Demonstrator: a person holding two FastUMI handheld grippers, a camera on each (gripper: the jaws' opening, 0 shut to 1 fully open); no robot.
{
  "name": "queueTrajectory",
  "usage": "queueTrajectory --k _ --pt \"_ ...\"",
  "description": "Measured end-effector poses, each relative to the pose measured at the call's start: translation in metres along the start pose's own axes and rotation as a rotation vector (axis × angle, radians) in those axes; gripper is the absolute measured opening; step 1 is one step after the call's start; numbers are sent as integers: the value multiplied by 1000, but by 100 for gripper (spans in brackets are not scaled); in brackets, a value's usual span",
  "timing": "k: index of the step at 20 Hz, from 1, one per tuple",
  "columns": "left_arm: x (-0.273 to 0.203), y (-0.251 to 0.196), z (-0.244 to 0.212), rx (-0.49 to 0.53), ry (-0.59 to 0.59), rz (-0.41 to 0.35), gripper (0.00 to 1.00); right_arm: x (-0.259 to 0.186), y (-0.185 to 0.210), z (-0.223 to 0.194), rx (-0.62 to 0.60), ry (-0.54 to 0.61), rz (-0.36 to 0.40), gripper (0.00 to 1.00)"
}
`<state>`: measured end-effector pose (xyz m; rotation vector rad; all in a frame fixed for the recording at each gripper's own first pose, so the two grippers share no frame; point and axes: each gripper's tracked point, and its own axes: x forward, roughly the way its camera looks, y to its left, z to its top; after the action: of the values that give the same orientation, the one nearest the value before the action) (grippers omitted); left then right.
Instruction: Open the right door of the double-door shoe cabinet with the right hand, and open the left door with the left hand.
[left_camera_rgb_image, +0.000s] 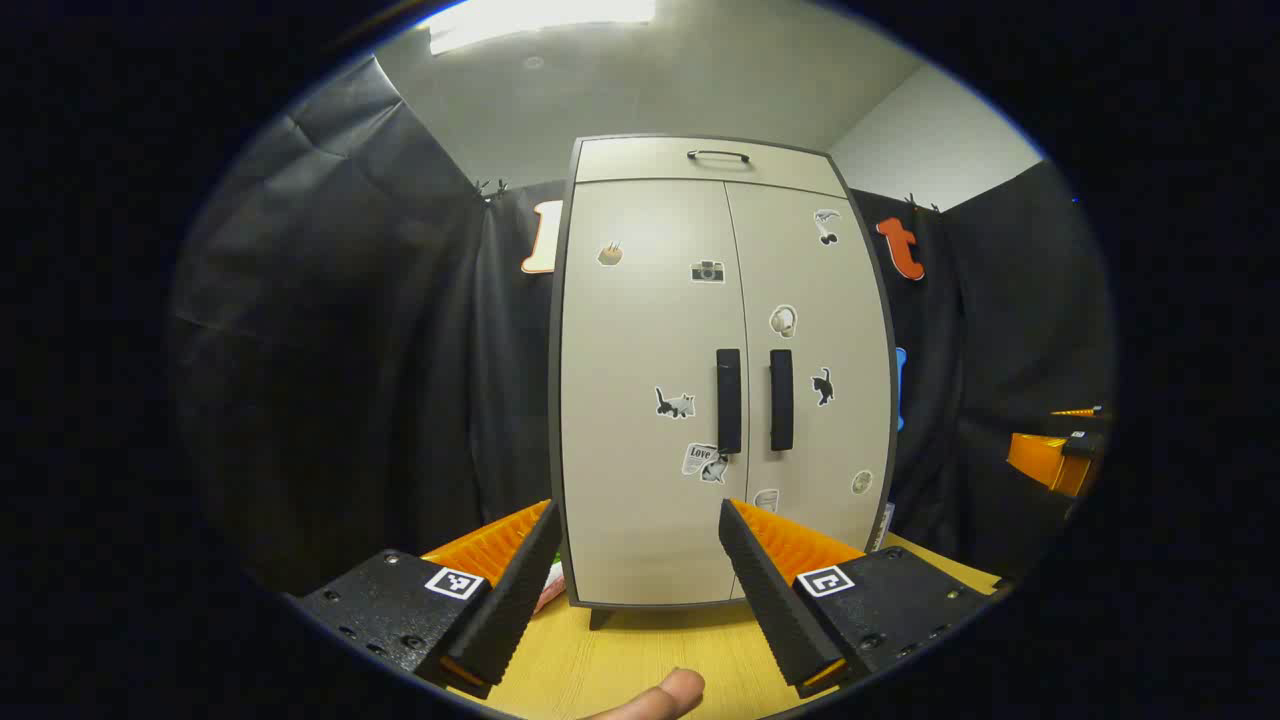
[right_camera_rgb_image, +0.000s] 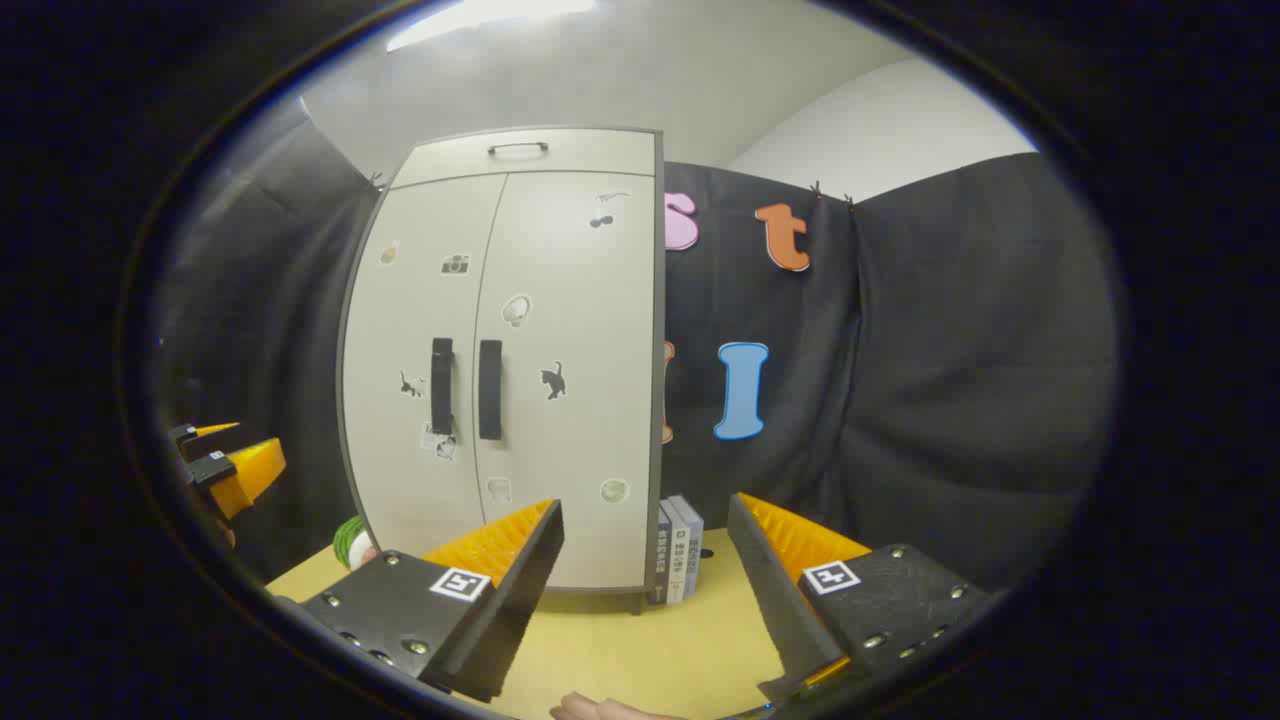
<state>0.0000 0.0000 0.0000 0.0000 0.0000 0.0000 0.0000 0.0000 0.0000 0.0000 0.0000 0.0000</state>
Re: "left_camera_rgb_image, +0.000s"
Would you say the beige double-door shoe cabinet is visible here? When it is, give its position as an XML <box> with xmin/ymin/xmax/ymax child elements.
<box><xmin>548</xmin><ymin>133</ymin><xmax>899</xmax><ymax>631</ymax></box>

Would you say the ceiling light panel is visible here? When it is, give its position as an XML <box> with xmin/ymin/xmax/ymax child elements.
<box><xmin>428</xmin><ymin>0</ymin><xmax>656</xmax><ymax>56</ymax></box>

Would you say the beige cabinet door shell sticker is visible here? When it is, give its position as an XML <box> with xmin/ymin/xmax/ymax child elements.
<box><xmin>725</xmin><ymin>183</ymin><xmax>894</xmax><ymax>601</ymax></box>

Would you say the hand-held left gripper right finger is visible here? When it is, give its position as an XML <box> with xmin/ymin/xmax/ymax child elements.
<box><xmin>718</xmin><ymin>498</ymin><xmax>1001</xmax><ymax>699</ymax></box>

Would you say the beige cabinet door camera sticker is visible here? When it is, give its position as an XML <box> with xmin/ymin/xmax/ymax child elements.
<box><xmin>560</xmin><ymin>180</ymin><xmax>751</xmax><ymax>607</ymax></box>

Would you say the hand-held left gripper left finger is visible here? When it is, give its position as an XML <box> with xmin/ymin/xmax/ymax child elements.
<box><xmin>290</xmin><ymin>498</ymin><xmax>563</xmax><ymax>701</ymax></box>

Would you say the black door handle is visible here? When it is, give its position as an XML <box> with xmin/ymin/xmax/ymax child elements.
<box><xmin>769</xmin><ymin>349</ymin><xmax>795</xmax><ymax>452</ymax></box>
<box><xmin>716</xmin><ymin>349</ymin><xmax>743</xmax><ymax>455</ymax></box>

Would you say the beige cabinet drawer front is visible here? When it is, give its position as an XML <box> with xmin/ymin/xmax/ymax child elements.
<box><xmin>575</xmin><ymin>137</ymin><xmax>849</xmax><ymax>199</ymax></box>

